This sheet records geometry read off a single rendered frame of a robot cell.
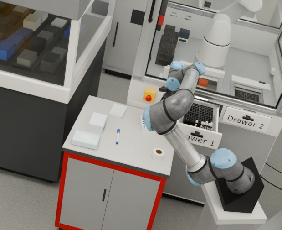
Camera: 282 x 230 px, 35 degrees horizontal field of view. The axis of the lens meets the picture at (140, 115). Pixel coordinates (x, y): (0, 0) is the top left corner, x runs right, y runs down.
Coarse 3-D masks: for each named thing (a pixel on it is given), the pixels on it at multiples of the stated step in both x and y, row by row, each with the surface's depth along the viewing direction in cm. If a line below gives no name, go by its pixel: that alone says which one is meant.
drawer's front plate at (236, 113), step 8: (232, 112) 290; (240, 112) 290; (248, 112) 290; (224, 120) 295; (232, 120) 294; (248, 120) 292; (256, 120) 291; (264, 120) 290; (256, 128) 294; (264, 128) 293
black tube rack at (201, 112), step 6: (192, 108) 286; (198, 108) 288; (204, 108) 289; (210, 108) 291; (186, 114) 279; (192, 114) 280; (198, 114) 282; (204, 114) 284; (210, 114) 284; (198, 120) 276; (204, 120) 277; (210, 120) 278; (198, 126) 276
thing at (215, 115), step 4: (200, 104) 295; (204, 104) 294; (208, 104) 295; (216, 108) 295; (216, 112) 290; (216, 116) 285; (180, 120) 283; (216, 120) 281; (212, 124) 287; (216, 124) 277; (212, 128) 283; (216, 128) 274
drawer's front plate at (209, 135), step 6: (180, 126) 264; (186, 126) 264; (192, 126) 264; (186, 132) 266; (204, 132) 264; (210, 132) 263; (216, 132) 264; (192, 138) 267; (198, 138) 267; (204, 138) 266; (210, 138) 265; (216, 138) 265; (198, 144) 269; (204, 144) 268; (210, 144) 268; (216, 144) 267
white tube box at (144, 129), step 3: (141, 117) 285; (141, 120) 282; (141, 123) 281; (141, 126) 280; (144, 126) 278; (141, 129) 280; (144, 129) 277; (147, 129) 277; (144, 132) 278; (147, 132) 279; (150, 132) 279; (153, 132) 279
